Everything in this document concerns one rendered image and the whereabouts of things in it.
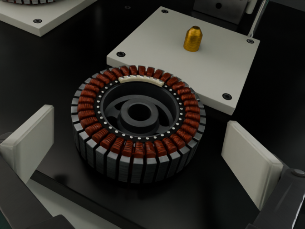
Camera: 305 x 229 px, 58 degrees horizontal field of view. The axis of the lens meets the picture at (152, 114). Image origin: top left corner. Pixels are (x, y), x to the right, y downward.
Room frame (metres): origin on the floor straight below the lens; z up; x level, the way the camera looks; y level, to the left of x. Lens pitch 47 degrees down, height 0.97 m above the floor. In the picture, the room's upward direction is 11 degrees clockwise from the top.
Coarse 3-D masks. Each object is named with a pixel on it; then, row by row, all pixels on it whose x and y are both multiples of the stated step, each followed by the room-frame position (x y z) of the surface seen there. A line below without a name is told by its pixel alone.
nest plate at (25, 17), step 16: (0, 0) 0.32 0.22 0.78; (64, 0) 0.35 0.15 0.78; (80, 0) 0.36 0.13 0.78; (96, 0) 0.39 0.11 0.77; (0, 16) 0.29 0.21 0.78; (16, 16) 0.29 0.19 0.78; (32, 16) 0.30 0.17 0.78; (48, 16) 0.31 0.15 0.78; (64, 16) 0.32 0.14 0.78; (32, 32) 0.28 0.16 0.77
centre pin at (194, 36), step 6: (192, 30) 0.29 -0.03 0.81; (198, 30) 0.29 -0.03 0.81; (186, 36) 0.29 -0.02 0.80; (192, 36) 0.29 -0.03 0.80; (198, 36) 0.29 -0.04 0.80; (186, 42) 0.29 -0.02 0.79; (192, 42) 0.29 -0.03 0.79; (198, 42) 0.29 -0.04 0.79; (186, 48) 0.29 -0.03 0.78; (192, 48) 0.29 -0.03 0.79; (198, 48) 0.29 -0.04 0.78
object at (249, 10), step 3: (249, 0) 0.41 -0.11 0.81; (252, 0) 0.41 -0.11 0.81; (255, 0) 0.41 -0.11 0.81; (249, 3) 0.41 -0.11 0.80; (252, 3) 0.41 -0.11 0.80; (255, 3) 0.41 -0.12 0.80; (246, 6) 0.42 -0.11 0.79; (249, 6) 0.41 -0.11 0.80; (252, 6) 0.41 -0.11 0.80; (246, 9) 0.41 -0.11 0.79; (249, 9) 0.41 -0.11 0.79; (252, 9) 0.41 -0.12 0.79; (246, 12) 0.41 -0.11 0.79; (249, 12) 0.41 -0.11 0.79; (246, 15) 0.41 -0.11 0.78; (249, 15) 0.41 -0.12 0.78
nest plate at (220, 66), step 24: (144, 24) 0.33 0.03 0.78; (168, 24) 0.34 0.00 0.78; (192, 24) 0.36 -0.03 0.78; (120, 48) 0.27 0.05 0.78; (144, 48) 0.28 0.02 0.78; (168, 48) 0.29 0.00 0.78; (216, 48) 0.31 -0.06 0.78; (240, 48) 0.32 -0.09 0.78; (168, 72) 0.24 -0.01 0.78; (192, 72) 0.25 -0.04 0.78; (216, 72) 0.26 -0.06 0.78; (240, 72) 0.27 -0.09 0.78; (216, 96) 0.22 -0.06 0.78
